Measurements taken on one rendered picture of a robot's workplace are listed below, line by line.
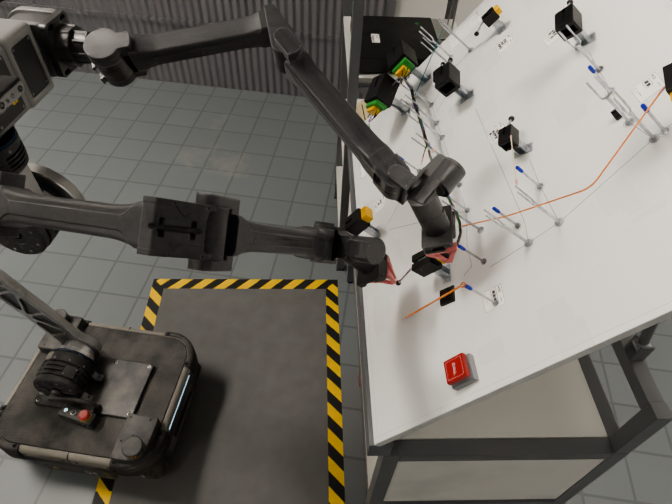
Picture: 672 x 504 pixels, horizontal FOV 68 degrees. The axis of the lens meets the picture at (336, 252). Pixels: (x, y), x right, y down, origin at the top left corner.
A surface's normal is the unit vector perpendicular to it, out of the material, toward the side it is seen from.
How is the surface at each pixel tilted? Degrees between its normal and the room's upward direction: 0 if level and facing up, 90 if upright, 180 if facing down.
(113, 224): 46
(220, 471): 0
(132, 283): 0
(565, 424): 0
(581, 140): 53
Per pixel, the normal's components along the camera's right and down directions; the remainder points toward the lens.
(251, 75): -0.14, 0.73
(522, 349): -0.77, -0.40
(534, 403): 0.04, -0.66
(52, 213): -0.39, -0.03
